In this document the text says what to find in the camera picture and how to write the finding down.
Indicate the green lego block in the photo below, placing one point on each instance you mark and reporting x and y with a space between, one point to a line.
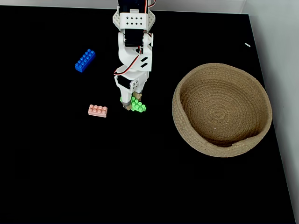
137 106

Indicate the pink lego block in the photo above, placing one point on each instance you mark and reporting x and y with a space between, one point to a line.
97 110

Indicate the blue lego block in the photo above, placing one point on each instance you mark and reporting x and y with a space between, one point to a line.
85 60

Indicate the small white scrap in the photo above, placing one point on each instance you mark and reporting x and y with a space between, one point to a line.
247 44

